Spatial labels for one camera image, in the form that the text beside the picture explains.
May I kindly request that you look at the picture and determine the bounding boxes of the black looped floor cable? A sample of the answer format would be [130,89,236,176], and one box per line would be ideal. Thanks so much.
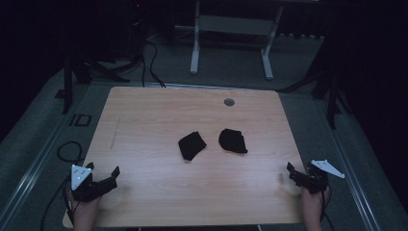
[56,141,85,165]

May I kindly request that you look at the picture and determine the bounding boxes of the black sock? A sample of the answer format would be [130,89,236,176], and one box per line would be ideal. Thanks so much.
[217,128,249,155]
[177,131,208,162]

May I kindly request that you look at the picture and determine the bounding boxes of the person's left hand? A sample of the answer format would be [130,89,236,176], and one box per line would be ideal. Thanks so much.
[68,190,103,223]

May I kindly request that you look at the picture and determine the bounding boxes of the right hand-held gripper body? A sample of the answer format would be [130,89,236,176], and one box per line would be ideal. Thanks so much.
[292,159,346,195]

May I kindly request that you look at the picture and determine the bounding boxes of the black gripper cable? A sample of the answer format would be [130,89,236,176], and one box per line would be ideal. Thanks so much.
[39,174,75,231]
[319,184,337,231]

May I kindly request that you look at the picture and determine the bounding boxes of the person's right hand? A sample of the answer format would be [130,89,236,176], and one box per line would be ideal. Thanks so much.
[299,185,331,219]

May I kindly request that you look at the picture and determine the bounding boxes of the metal floor rail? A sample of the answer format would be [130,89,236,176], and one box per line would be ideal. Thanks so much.
[316,99,383,231]
[0,84,97,229]

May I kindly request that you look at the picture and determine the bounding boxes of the white metal table frame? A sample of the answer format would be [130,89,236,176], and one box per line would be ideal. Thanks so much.
[190,0,285,81]

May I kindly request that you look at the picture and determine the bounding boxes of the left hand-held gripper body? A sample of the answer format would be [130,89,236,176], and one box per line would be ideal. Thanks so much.
[70,164,118,203]

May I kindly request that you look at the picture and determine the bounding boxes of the black metal stand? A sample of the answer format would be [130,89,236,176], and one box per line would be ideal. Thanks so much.
[55,54,131,116]
[277,65,353,130]

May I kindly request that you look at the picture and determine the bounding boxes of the black hanging cables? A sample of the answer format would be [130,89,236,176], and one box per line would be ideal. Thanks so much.
[140,32,167,89]

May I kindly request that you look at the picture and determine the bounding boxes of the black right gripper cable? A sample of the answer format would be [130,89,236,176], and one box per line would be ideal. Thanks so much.
[319,184,337,231]

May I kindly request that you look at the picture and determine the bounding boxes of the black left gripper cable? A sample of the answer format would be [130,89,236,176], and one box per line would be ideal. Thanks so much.
[39,174,75,231]

